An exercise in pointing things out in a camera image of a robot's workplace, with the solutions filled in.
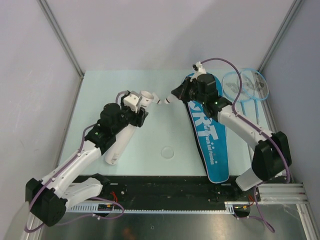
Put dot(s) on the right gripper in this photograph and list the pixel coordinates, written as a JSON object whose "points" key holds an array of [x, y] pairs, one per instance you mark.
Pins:
{"points": [[181, 92]]}

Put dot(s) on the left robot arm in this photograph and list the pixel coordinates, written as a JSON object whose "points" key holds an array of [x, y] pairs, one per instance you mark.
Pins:
{"points": [[50, 197]]}

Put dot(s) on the blue racket bag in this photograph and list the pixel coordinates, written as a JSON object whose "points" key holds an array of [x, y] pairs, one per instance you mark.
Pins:
{"points": [[211, 141]]}

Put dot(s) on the clear tube lid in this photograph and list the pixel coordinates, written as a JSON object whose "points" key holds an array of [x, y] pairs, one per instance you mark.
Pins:
{"points": [[167, 152]]}

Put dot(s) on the aluminium frame rail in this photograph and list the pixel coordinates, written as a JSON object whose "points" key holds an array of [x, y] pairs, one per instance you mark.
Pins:
{"points": [[272, 194]]}

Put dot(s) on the white shuttlecock tube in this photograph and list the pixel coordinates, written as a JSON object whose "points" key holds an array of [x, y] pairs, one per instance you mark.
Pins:
{"points": [[114, 153]]}

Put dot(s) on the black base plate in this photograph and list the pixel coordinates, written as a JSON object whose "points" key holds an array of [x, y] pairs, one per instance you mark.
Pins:
{"points": [[175, 193]]}

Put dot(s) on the right aluminium corner post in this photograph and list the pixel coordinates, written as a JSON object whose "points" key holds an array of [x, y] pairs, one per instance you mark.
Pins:
{"points": [[286, 23]]}

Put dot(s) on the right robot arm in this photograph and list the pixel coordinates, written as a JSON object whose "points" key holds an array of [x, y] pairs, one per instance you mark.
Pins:
{"points": [[271, 150]]}

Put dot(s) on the white plastic shuttlecock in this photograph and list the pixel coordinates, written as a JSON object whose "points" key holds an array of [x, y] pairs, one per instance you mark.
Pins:
{"points": [[170, 99], [156, 99]]}

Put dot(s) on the left aluminium corner post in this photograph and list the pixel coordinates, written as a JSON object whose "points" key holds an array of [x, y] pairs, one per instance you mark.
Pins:
{"points": [[55, 26]]}

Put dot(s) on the aluminium corner post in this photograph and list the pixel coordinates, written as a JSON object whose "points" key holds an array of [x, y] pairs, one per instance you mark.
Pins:
{"points": [[55, 26], [286, 23]]}

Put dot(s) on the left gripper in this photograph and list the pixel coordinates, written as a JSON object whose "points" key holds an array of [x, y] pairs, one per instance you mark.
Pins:
{"points": [[137, 121]]}

